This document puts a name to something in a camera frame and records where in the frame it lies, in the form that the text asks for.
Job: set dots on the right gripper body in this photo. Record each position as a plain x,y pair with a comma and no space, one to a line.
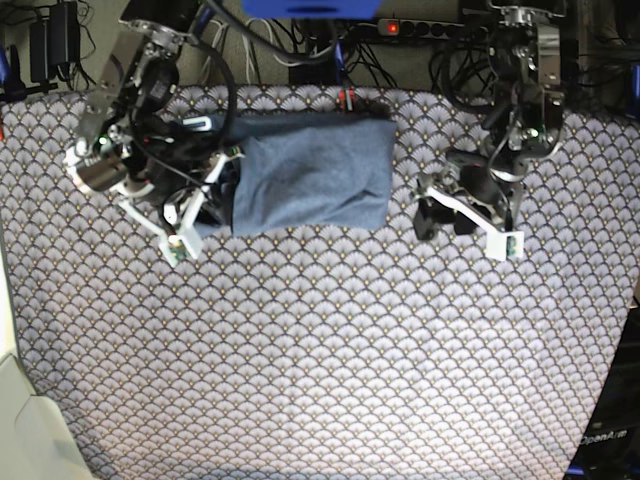
147,166

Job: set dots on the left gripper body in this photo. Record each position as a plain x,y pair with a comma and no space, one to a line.
485,182

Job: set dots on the blue T-shirt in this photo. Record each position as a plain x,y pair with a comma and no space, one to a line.
307,168

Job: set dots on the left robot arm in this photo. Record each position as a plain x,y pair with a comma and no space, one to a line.
504,65

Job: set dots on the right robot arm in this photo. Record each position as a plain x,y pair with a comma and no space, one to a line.
142,76

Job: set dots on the red table clamp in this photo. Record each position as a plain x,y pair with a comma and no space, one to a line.
347,100

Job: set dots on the black box under table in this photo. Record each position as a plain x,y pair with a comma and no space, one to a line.
323,74

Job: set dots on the black power adapter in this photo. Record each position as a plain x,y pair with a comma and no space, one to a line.
54,43

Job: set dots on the black power strip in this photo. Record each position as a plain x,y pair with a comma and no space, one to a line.
406,29

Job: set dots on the fan-patterned tablecloth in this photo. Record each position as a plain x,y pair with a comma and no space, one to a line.
318,351

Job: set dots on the beige plastic bin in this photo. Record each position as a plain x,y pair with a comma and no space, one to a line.
36,442

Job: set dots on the black OpenArm base stand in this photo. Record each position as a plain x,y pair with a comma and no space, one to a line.
609,448

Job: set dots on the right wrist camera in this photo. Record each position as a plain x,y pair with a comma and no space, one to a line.
178,247

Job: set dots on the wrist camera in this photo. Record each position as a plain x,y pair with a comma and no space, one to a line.
178,247
501,246

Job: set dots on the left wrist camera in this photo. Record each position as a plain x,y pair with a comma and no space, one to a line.
501,246

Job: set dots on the blue camera mount bracket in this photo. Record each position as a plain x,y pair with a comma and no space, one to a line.
311,9

